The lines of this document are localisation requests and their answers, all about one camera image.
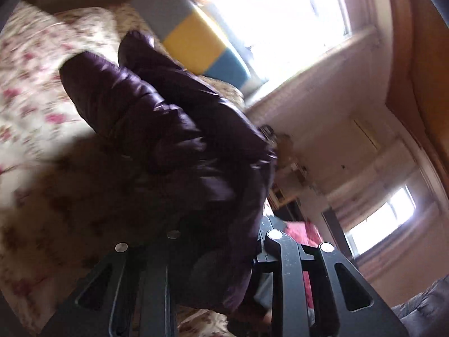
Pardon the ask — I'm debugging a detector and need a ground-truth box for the red cloth beside bed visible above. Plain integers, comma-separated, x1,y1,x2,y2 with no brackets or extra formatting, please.
284,218,326,310

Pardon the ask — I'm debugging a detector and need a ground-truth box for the brown wooden wardrobe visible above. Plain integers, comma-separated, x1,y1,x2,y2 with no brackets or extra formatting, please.
383,0,449,169

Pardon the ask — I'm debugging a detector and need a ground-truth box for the grey yellow blue headboard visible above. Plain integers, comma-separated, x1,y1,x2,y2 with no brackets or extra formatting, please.
131,0,264,97

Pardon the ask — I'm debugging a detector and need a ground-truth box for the bright window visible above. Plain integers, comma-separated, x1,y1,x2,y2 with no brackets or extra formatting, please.
198,0,352,82

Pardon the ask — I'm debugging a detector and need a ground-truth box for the grey cushion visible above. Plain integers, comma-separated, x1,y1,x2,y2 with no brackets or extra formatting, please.
392,276,449,337

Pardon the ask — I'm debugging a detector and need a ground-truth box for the purple quilted down jacket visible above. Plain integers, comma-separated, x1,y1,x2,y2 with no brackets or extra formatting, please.
59,31,276,314

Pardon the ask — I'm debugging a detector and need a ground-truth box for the floral bed quilt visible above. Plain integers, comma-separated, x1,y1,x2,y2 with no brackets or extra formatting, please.
0,1,247,337

